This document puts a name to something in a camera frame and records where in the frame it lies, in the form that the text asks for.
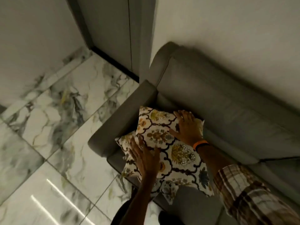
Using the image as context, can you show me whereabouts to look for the grey door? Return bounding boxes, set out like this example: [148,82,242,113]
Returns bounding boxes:
[76,0,143,79]

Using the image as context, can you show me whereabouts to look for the person's left hand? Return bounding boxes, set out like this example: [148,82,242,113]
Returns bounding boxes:
[130,135,161,179]

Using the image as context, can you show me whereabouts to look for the person's right forearm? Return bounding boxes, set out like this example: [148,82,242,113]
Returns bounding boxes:
[196,145,231,176]

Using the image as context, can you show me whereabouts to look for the orange wristband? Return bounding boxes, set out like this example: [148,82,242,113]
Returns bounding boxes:
[193,140,209,151]

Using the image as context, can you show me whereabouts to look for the dark trousers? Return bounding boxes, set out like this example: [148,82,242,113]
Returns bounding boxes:
[114,185,180,225]

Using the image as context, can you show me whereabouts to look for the small floral patterned cushion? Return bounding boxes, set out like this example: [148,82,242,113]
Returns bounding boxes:
[115,132,180,205]

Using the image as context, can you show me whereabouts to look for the person's left forearm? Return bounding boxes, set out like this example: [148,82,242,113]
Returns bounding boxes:
[119,172,160,225]

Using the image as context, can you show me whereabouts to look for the large floral patterned cushion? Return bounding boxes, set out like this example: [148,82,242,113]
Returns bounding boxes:
[136,106,214,198]

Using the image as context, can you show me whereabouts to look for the person's right hand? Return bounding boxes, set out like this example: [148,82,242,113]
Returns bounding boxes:
[169,110,204,148]

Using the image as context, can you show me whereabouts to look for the plaid shirt sleeve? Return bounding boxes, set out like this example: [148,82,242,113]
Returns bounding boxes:
[213,164,300,225]

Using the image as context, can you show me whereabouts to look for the grey fabric sofa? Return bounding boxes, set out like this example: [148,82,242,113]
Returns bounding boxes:
[88,41,300,225]

